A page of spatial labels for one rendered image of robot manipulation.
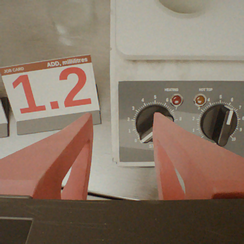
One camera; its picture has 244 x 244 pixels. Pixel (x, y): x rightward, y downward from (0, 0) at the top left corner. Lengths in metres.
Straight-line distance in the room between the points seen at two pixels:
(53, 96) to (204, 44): 0.15
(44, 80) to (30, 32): 0.09
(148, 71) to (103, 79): 0.08
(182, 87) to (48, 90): 0.13
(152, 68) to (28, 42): 0.17
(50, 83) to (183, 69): 0.13
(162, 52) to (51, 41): 0.16
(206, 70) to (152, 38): 0.05
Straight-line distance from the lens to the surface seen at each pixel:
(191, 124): 0.22
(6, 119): 0.28
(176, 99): 0.21
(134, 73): 0.20
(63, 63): 0.25
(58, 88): 0.26
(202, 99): 0.21
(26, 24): 0.33
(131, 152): 0.22
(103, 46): 0.29
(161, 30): 0.20
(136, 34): 0.20
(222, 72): 0.22
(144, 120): 0.21
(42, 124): 0.27
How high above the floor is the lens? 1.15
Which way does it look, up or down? 76 degrees down
